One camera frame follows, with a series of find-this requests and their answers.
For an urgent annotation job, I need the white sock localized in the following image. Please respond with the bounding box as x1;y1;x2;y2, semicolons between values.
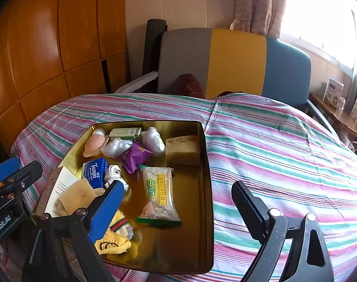
104;165;129;192

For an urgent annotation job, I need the blue tissue pack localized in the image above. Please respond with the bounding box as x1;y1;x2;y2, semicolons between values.
82;158;109;189

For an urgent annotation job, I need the yellow sponge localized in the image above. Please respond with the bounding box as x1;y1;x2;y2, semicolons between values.
165;136;200;166
59;178;97;215

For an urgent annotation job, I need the yellow sock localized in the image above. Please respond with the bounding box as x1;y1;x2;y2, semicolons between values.
94;210;134;255

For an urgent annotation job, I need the purple snack packet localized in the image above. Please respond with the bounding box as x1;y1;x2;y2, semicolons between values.
118;142;153;174

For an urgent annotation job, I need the white rice cracker packet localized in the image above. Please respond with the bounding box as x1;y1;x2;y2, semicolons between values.
136;165;182;227

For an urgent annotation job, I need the beige paper box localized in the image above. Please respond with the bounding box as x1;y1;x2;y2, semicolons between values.
45;167;78;218

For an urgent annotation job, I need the peach silicone plunger toy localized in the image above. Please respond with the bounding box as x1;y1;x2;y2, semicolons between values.
82;128;109;158

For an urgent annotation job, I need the green white carton box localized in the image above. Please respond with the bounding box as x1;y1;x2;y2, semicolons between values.
109;127;142;141

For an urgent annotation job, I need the white plastic bag ball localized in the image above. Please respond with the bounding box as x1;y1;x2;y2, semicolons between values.
140;127;165;155

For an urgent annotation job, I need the gold maroon storage box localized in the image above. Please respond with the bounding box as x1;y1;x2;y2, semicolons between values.
31;120;215;275

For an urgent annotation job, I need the striped bed cover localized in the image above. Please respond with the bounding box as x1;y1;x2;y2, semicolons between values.
12;93;357;281

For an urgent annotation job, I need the wooden side desk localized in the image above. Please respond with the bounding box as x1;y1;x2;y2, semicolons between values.
309;93;357;141

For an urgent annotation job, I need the brown plush pillow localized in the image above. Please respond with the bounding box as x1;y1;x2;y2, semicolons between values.
171;73;205;99

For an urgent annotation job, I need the white box on desk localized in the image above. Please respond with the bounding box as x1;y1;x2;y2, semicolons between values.
324;78;344;108

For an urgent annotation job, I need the wooden wardrobe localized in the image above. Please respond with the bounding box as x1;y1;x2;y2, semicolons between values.
0;0;128;151

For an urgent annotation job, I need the grey yellow blue headboard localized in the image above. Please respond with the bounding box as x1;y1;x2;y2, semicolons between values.
158;28;311;110

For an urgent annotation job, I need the black rolled mat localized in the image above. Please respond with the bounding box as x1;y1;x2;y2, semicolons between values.
142;19;168;75

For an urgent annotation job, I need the pink curtain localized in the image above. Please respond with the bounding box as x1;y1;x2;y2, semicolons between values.
230;0;287;39

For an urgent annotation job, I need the white bed rail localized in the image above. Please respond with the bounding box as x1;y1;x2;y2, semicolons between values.
115;71;158;94

